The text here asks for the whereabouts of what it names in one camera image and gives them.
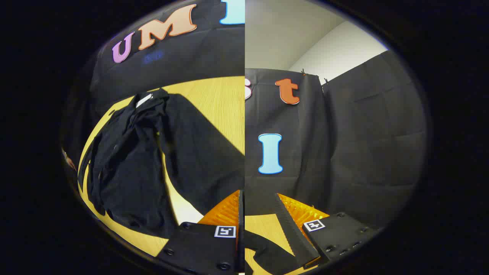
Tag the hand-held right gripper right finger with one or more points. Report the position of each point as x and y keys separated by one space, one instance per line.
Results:
x=296 y=236

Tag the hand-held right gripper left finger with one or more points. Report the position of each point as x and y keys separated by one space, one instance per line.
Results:
x=198 y=248

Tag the black long-sleeved garment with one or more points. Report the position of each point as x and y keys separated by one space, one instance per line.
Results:
x=130 y=164

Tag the black backdrop cloth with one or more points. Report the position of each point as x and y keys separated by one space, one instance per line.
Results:
x=363 y=133

